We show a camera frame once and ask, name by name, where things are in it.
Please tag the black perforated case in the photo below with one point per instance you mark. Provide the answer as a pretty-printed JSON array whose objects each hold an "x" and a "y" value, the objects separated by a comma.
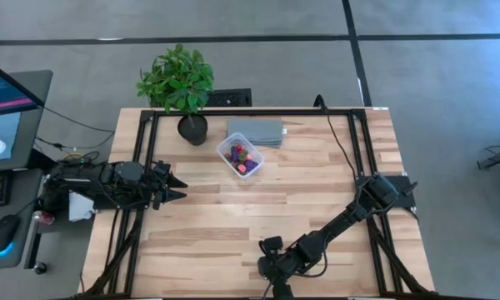
[{"x": 229, "y": 98}]

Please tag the black caster wheel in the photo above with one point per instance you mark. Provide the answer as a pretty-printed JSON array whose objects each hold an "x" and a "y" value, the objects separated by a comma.
[{"x": 40, "y": 268}]

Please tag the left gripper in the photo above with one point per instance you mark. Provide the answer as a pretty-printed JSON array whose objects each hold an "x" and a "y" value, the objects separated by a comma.
[{"x": 160, "y": 171}]

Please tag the white box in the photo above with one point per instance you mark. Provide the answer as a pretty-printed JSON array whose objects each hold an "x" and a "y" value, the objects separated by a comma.
[{"x": 80, "y": 208}]

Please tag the computer monitor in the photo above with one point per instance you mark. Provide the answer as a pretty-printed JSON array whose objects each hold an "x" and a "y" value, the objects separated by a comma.
[{"x": 0, "y": 96}]

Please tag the grey side desk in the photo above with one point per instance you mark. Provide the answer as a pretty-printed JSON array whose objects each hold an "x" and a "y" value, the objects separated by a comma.
[{"x": 37, "y": 87}]

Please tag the black aluminium table frame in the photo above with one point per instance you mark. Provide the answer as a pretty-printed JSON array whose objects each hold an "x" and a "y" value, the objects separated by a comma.
[{"x": 254, "y": 112}]

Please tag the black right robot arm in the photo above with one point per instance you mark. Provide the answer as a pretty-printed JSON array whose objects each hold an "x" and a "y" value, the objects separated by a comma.
[{"x": 341, "y": 221}]

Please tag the potted green plant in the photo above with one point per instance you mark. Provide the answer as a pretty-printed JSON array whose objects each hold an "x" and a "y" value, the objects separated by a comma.
[{"x": 175, "y": 79}]

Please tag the toy strawberry with long stem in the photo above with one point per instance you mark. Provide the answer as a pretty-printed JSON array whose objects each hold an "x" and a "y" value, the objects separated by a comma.
[{"x": 244, "y": 156}]

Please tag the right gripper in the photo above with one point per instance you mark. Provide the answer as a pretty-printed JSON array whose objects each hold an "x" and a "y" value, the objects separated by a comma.
[{"x": 275, "y": 266}]

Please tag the black computer mouse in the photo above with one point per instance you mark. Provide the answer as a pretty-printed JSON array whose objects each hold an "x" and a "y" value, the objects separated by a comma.
[{"x": 2, "y": 233}]

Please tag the grey folded cloth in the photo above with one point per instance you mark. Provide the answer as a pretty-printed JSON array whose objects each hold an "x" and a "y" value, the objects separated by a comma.
[{"x": 258, "y": 131}]

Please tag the clear plastic tupperware container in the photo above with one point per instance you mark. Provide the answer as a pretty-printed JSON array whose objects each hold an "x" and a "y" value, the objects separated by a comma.
[{"x": 225, "y": 151}]

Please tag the red can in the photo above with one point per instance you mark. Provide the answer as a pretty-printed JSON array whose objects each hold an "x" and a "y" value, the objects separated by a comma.
[{"x": 46, "y": 217}]

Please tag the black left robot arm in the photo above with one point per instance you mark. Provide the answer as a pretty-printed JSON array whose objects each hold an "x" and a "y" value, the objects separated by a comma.
[{"x": 108, "y": 183}]

